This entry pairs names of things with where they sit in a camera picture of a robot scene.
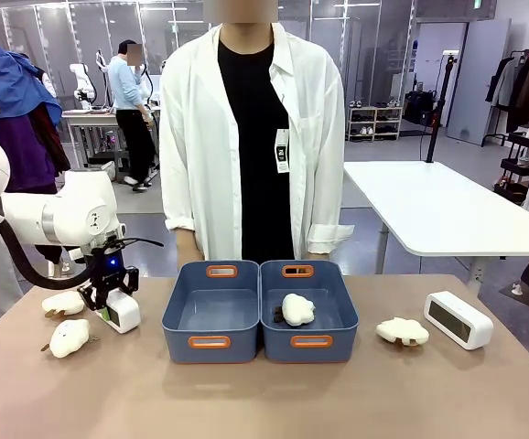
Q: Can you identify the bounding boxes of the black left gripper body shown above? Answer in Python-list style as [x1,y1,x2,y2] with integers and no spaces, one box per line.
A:
[83,241,129,290]

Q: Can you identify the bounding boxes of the white cloud plush toy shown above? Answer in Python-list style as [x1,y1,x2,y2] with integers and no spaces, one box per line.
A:
[40,318,101,359]
[40,291,86,318]
[375,316,431,349]
[272,293,318,327]

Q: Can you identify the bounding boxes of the white digital clock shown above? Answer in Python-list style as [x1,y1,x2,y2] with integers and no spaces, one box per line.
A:
[423,290,495,351]
[103,290,143,335]

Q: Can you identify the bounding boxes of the person's right forearm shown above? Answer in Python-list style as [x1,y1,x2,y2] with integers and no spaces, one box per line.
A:
[175,228,204,272]

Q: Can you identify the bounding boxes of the purple garment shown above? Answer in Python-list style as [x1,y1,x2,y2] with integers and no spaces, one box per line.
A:
[0,113,59,194]

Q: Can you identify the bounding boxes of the white background work table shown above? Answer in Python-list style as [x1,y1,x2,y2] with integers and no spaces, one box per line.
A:
[60,107,161,171]

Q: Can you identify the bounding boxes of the bystander in light blue shirt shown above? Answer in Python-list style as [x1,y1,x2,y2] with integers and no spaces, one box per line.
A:
[107,39,157,193]

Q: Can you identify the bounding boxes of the person in white shirt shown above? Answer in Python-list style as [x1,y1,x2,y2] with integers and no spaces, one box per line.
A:
[158,0,355,278]

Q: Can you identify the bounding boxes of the white name badge tag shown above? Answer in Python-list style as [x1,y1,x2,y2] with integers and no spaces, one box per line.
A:
[275,128,291,175]

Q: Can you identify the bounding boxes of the blue cloth on mannequin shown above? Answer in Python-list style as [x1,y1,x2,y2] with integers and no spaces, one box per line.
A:
[0,47,63,128]

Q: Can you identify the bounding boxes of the wooden shoe rack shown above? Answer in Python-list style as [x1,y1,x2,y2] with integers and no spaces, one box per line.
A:
[347,105,404,143]

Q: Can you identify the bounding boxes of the white side table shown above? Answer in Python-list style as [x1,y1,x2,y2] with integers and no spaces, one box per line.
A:
[342,160,529,281]

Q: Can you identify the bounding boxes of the black tripod stand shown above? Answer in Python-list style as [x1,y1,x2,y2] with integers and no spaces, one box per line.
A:
[424,53,459,166]

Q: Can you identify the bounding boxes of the black utility cart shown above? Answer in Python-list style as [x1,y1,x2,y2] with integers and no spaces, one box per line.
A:
[492,131,529,205]

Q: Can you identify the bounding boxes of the clothes rack with coats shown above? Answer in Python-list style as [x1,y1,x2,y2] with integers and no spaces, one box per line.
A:
[483,48,529,148]

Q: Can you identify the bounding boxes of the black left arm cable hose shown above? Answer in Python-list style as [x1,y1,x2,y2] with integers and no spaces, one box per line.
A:
[0,200,97,292]

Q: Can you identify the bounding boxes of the blue basket orange handles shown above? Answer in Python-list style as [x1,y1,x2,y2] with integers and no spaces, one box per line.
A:
[160,259,263,366]
[259,259,361,364]

